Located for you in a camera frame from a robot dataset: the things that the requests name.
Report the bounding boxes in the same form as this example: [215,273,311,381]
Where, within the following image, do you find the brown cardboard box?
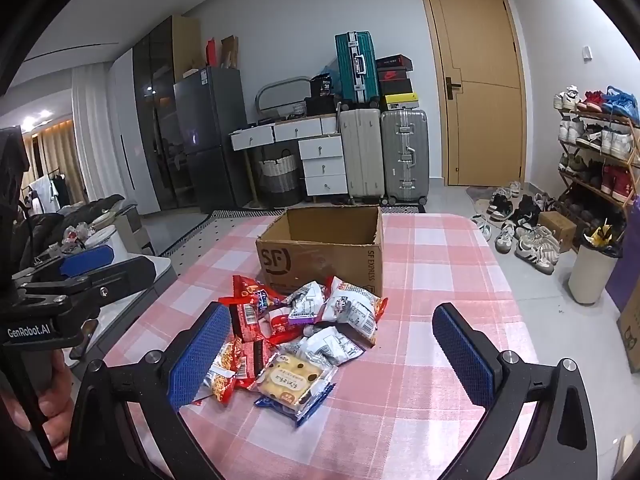
[256,205,385,297]

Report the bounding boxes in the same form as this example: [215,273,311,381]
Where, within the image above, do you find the pink plaid tablecloth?
[102,210,581,480]

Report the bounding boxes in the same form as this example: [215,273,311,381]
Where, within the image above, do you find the red packet colourful print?
[232,275,283,311]

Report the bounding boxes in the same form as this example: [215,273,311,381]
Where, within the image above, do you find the oval mirror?
[256,76,312,117]

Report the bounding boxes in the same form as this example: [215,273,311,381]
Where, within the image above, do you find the black storage box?
[305,96,338,116]

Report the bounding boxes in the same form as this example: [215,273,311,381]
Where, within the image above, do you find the clear cake packet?
[248,352,338,428]

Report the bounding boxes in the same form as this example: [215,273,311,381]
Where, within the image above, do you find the wooden shoe rack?
[552,102,640,241]

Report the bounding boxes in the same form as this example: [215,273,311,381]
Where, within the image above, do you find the white wardrobe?
[108,47,162,217]

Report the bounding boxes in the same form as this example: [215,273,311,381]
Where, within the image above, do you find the white drawer desk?
[229,114,349,206]

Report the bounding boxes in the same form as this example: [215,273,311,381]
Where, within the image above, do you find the beige trash bin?
[568,220,626,306]

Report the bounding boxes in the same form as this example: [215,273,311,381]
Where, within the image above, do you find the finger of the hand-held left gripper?
[12,246,115,288]
[22,255,171,311]

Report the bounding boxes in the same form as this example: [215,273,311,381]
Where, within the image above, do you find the beige suitcase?
[337,106,387,206]

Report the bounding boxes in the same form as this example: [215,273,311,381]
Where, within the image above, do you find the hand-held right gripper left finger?
[65,301,232,480]

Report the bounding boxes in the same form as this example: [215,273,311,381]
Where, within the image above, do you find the printed cardboard box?
[616,280,640,375]

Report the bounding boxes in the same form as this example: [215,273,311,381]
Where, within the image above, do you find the small plain cardboard box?
[537,211,578,253]

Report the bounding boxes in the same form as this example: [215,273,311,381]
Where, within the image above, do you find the orange noodle snack packet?
[200,337,246,406]

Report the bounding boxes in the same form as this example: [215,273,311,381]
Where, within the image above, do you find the silver suitcase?
[380,108,430,206]

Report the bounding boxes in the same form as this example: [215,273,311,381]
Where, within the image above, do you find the person's left hand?
[0,352,76,461]

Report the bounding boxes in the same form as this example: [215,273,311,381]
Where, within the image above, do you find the woven laundry basket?
[257,149,301,195]

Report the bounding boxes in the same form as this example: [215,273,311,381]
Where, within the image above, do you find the pile of shoes on floor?
[470,180,563,276]

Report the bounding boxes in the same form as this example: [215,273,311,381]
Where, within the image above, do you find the dark sofa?
[20,194,138,261]

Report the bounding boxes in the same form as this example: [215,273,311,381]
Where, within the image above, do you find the purple silver snack packet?
[287,281,328,326]

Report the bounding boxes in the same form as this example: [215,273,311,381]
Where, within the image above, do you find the blue snack packet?
[254,382,337,411]

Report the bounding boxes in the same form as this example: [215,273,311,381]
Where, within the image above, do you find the beige curtain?
[30,125,76,206]

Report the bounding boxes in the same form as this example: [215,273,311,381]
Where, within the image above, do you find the rows of shoes on rack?
[552,85,640,226]

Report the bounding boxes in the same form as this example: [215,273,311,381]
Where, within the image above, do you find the red noodle snack packet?
[235,340,273,391]

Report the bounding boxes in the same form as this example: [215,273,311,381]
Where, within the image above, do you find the red packet black barcode panel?
[218,300,273,343]

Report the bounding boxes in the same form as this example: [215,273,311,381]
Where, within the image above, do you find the grey door mat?
[466,185,506,216]

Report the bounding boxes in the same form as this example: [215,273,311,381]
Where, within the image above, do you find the black printed bag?
[309,74,336,100]

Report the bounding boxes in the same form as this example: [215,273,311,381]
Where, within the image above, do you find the grey refrigerator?
[173,66,251,213]

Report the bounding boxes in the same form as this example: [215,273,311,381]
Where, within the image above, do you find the dark glass cabinet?
[132,16,201,211]

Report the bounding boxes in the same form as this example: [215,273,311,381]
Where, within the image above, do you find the purple bag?
[605,200,640,313]

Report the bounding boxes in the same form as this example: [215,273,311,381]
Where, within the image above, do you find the hanging clothes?
[27,172,68,216]

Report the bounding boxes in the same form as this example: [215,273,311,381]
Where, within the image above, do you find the tall cardboard panel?
[171,15,202,81]

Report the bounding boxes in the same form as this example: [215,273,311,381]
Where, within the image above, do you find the teal suitcase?
[334,31,381,108]

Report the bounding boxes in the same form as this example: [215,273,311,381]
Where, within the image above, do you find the white curtain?
[70,62,118,206]

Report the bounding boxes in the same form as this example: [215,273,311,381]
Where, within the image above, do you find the white round container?
[85,225,126,261]

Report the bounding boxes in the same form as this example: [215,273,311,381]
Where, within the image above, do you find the small red white packet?
[267,307,301,346]

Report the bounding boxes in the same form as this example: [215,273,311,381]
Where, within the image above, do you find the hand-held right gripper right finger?
[432,303,598,480]

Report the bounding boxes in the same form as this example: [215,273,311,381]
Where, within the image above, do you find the brown paper bag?
[220,35,240,70]

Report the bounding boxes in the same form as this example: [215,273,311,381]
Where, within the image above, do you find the white red chips packet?
[315,276,389,348]

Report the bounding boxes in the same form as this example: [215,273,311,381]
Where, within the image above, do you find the wooden door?
[417,0,527,188]

